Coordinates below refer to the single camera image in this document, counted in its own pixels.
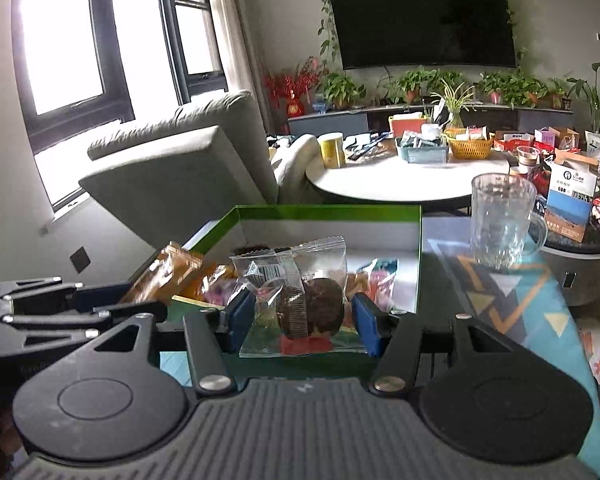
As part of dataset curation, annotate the pink white box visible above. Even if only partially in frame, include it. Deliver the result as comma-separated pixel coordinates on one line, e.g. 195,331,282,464
534,126,581,152

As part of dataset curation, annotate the floral cloth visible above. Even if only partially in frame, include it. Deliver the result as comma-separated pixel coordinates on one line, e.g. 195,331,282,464
574,316,600,387

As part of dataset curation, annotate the small potted pothos plant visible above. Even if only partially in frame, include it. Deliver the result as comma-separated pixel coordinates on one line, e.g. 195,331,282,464
319,71,367,112

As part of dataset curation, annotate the black wall socket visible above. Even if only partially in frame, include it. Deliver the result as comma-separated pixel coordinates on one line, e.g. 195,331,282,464
69,245,92,274

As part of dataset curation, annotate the grey round side table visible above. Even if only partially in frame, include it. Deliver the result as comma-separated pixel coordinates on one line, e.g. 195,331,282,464
534,236,600,308

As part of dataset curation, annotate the grey fabric sofa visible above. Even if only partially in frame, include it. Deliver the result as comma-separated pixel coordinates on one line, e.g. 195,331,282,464
81,89,322,262

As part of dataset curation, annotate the tall leafy plant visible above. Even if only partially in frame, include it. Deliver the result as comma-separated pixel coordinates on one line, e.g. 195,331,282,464
566,61,600,134

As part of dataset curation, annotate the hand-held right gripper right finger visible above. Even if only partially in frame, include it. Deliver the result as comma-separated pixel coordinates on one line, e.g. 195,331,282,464
352,291,523,394

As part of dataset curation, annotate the hanging green vine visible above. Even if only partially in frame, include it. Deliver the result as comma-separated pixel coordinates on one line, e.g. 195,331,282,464
314,0,343,67

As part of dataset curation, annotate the orange wicker basket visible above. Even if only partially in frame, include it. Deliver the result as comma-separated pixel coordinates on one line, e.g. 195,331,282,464
443,127,496,160

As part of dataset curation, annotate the clear cookie packet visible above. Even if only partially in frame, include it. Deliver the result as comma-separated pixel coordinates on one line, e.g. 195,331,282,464
229,236,374,360

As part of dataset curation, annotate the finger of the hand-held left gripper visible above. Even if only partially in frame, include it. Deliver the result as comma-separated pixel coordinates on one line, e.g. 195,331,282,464
0,301,169,361
0,276,132,315

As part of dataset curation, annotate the teal pink snack packet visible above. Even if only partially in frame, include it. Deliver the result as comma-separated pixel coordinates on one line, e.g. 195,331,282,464
349,258,400,312

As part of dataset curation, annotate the orange tissue box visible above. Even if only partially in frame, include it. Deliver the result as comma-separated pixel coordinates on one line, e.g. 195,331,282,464
387,113,429,139

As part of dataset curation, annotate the black framed window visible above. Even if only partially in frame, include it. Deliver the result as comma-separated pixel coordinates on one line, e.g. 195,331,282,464
9,0,231,213

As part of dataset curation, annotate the grey television cabinet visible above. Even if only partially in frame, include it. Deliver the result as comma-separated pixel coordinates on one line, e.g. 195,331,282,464
286,102,577,137

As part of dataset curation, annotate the round white table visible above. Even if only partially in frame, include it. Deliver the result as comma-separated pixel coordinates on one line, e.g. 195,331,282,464
305,146,512,207

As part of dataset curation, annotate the beige curtain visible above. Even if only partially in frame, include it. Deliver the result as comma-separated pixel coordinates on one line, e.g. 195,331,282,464
206,0,277,137

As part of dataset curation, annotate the orange snack packet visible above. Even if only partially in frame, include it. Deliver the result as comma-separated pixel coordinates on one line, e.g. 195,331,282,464
119,241,204,307
180,261,238,307

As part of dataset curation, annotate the green cardboard box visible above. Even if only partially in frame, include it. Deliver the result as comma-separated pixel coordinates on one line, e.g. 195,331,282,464
172,204,424,314

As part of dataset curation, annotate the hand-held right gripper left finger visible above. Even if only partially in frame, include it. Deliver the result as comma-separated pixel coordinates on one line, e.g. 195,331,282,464
91,290,257,394

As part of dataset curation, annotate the row of potted green plants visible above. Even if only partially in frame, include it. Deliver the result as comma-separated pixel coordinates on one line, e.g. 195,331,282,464
476,69,577,110

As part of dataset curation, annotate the white blue carton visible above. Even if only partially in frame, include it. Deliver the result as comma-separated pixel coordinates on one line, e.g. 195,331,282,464
544,152,600,244

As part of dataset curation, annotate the black wall television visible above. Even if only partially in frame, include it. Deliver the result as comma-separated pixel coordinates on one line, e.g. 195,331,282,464
328,0,518,71

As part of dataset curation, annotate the blue plastic basket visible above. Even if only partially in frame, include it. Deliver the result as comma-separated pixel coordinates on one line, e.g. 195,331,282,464
395,129,451,166

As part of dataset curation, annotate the wide potted pothos plant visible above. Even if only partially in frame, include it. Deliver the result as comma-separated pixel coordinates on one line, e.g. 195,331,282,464
379,65,467,105

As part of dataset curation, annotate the clear glass mug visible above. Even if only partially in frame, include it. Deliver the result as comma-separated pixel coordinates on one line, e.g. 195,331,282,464
469,172,549,269

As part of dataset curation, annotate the yellow can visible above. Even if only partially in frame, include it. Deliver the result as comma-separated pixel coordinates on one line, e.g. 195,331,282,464
318,132,347,170

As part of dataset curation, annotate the spider plant in glass vase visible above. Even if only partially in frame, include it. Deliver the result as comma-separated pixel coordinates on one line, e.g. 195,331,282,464
429,78,477,132

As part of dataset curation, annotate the clear plastic cup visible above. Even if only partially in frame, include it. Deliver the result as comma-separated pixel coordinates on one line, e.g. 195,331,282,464
515,145,541,177

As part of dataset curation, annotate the red flower decoration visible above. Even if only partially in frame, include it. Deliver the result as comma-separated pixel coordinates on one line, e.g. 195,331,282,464
261,56,329,119

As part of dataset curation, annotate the patterned teal table mat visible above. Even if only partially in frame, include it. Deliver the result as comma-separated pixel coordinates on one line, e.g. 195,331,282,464
419,216,600,480

